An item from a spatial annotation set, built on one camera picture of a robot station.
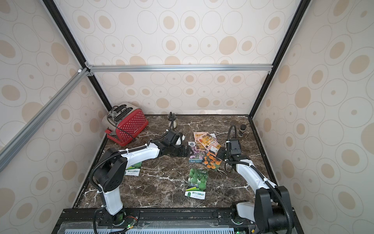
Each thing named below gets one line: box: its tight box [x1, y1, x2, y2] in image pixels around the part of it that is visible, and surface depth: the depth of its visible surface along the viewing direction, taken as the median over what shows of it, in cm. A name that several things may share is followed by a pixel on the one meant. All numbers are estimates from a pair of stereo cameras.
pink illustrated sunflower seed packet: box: [193, 131, 208, 152], surface depth 105 cm
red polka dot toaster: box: [101, 101, 149, 147], surface depth 99 cm
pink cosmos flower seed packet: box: [187, 141, 206, 163], surface depth 97 cm
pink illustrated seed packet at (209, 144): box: [198, 132, 222, 155], surface depth 104 cm
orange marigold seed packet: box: [202, 144, 223, 170], surface depth 94 cm
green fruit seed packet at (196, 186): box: [184, 168, 208, 200], surface depth 87 cm
